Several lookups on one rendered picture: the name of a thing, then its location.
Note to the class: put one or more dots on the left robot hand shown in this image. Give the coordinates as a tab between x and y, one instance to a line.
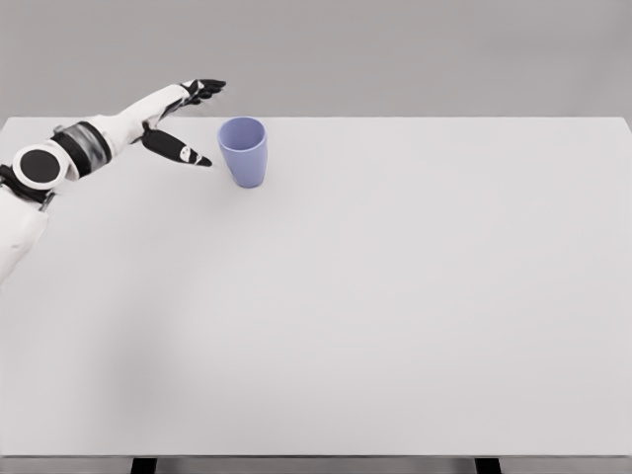
153	109

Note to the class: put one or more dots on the lavender blue plastic cup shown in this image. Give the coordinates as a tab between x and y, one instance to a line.
243	150

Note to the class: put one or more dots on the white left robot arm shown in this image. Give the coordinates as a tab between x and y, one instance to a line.
59	163

